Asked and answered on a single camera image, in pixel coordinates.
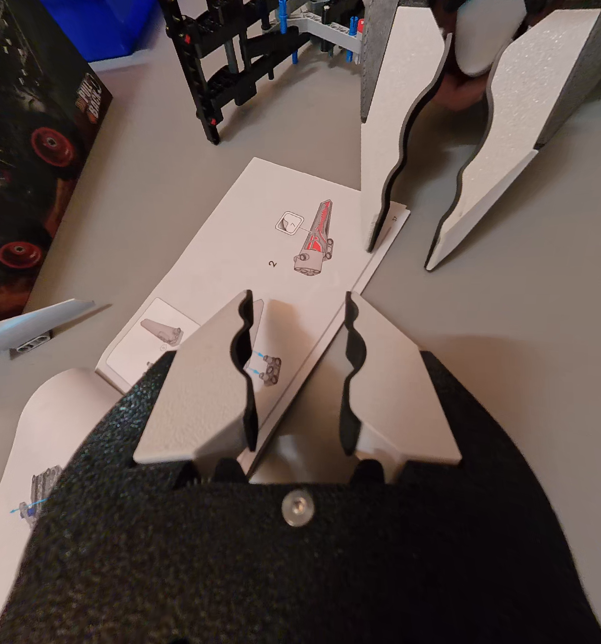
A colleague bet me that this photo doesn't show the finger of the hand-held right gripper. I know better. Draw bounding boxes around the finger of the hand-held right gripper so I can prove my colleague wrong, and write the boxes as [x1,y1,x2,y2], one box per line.
[424,9,601,273]
[361,5,455,253]

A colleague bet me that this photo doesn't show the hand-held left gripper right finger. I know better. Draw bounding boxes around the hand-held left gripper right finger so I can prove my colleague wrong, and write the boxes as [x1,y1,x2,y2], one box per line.
[338,291,463,465]

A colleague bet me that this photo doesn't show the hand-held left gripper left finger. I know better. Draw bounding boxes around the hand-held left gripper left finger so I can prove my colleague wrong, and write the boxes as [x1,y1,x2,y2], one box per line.
[133,289,259,467]

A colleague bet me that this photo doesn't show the white instruction booklet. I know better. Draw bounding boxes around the white instruction booklet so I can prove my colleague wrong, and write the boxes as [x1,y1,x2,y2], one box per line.
[0,157,412,534]

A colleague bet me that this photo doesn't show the white wedge-shaped toy panel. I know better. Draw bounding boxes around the white wedge-shaped toy panel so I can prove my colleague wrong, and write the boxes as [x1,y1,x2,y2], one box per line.
[0,299,96,361]

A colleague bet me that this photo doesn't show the black printed toy box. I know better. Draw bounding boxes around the black printed toy box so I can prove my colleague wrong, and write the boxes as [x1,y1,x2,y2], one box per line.
[0,0,114,326]

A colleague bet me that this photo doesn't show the blue plastic bin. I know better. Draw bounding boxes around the blue plastic bin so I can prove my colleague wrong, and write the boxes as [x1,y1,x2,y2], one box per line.
[40,0,161,62]

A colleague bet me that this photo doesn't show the black toy brick model frame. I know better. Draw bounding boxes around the black toy brick model frame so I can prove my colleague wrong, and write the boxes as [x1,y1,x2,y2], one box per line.
[159,0,367,147]

